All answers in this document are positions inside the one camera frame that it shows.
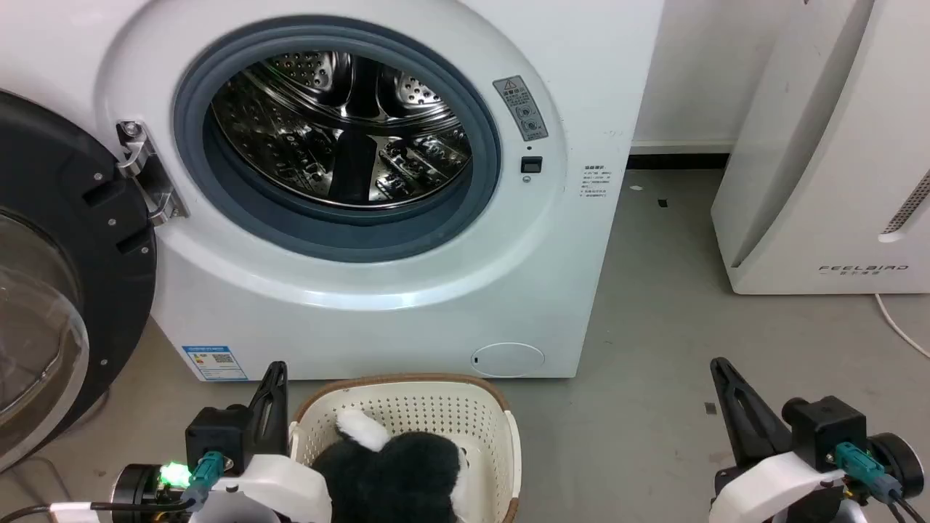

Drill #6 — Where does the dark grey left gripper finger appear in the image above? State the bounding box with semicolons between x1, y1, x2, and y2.
246;361;290;459

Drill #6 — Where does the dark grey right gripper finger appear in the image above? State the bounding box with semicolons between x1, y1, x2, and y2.
711;357;793;468

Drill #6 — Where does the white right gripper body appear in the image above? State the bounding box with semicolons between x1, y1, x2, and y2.
710;449;848;523

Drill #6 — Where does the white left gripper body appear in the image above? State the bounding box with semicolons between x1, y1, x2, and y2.
190;454;333;523

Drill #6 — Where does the black and white plush toy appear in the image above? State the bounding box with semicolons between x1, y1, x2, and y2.
311;407;471;523

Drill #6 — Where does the stainless steel washing machine drum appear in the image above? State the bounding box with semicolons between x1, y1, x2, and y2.
210;50;474;212

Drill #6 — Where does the black washer door with glass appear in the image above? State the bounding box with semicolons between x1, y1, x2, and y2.
0;90;158;473

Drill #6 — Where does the blue energy label sticker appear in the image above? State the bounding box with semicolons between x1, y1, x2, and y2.
181;345;248;382

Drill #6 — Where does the cream plastic laundry basket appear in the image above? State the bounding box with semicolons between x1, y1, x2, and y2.
288;373;522;523

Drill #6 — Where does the white front-load washing machine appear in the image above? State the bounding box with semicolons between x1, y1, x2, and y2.
0;0;666;383

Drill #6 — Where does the round white filter cover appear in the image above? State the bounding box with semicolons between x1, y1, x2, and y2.
472;342;546;378

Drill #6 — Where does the white FEELBIRD appliance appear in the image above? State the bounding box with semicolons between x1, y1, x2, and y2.
711;0;930;296

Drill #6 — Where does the metal door hinge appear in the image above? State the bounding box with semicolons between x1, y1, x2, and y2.
116;120;189;227

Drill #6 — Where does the grey rubber door gasket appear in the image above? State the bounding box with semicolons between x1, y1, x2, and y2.
171;21;503;264

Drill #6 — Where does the grey warning sticker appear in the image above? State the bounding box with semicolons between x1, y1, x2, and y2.
493;75;549;142

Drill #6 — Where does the right teal plug black cable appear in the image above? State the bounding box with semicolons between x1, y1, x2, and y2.
834;442;927;523

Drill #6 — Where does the white power cable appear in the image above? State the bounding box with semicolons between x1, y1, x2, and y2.
874;293;930;360

